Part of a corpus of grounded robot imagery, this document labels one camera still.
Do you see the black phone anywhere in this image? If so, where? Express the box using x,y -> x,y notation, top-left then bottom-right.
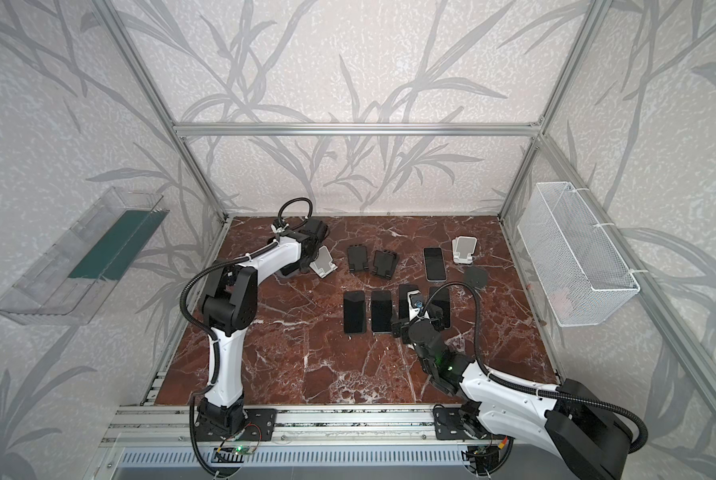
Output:
343,291 -> 366,335
428,286 -> 451,331

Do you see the white-edged phone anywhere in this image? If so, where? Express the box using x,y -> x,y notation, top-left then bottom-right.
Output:
423,247 -> 447,283

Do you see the dark grey front phone stand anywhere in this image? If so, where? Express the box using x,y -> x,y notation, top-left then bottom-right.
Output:
464,266 -> 489,290

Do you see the white front phone stand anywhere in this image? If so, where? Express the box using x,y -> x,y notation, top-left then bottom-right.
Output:
452,236 -> 478,265

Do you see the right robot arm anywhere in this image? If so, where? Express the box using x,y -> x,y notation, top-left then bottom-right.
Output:
394,318 -> 633,479

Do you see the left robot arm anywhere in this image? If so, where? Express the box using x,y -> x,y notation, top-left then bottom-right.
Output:
198,218 -> 329,437

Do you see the white metal phone stand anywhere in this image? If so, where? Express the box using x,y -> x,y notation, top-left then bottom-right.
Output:
310,245 -> 337,278

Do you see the black stand under purple phone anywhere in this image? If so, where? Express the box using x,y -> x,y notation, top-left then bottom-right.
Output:
372,250 -> 399,280

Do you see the green circuit board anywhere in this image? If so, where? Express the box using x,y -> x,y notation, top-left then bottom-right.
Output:
214,445 -> 258,463

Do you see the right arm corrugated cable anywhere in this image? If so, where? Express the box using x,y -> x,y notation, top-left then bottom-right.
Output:
423,281 -> 650,454

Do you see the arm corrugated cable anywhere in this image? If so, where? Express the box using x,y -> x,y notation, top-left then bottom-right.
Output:
423,281 -> 650,454
178,197 -> 315,475

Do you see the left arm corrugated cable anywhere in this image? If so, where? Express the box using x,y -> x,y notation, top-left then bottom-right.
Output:
178,197 -> 315,475

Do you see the white wire mesh basket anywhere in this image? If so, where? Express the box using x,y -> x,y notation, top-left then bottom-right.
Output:
518,182 -> 640,327

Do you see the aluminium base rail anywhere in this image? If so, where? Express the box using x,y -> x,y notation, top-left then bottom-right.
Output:
101,404 -> 489,447

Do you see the clear plastic wall tray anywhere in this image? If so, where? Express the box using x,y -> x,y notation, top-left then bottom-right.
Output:
0,187 -> 169,326

